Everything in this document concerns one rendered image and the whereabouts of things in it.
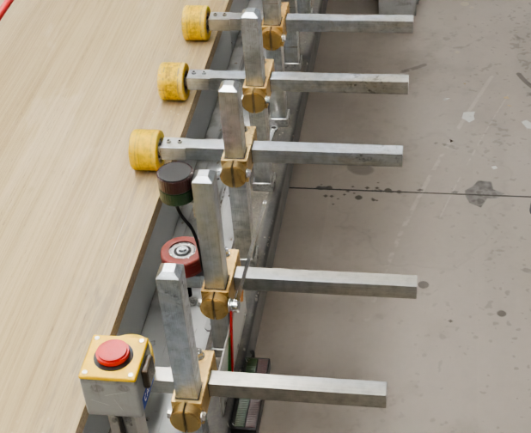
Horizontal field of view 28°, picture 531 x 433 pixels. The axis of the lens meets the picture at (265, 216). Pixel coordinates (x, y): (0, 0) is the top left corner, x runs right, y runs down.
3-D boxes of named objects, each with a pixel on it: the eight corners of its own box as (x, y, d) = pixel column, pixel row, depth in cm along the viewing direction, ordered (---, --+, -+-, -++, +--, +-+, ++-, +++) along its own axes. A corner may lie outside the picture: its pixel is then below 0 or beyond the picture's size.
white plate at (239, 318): (248, 312, 208) (244, 273, 201) (224, 417, 188) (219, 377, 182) (245, 312, 208) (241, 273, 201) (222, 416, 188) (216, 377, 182)
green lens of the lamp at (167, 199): (198, 185, 180) (198, 173, 179) (192, 207, 176) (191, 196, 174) (164, 183, 181) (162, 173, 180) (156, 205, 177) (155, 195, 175)
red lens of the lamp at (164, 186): (198, 173, 179) (196, 161, 177) (190, 195, 174) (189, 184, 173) (162, 171, 180) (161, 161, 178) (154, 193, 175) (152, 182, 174)
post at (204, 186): (239, 368, 206) (216, 167, 176) (235, 381, 203) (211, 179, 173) (221, 367, 206) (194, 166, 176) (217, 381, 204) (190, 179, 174)
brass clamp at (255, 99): (277, 78, 231) (277, 58, 228) (269, 114, 221) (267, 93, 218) (249, 78, 232) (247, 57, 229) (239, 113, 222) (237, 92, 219)
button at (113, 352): (134, 348, 130) (132, 338, 129) (126, 373, 127) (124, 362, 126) (102, 346, 131) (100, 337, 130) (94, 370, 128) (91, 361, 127)
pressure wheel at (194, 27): (207, -2, 245) (203, 30, 243) (213, 16, 253) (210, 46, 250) (181, -2, 246) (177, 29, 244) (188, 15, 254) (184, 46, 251)
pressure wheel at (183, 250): (214, 281, 201) (208, 234, 194) (206, 311, 195) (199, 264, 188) (172, 278, 202) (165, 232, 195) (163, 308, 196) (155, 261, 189)
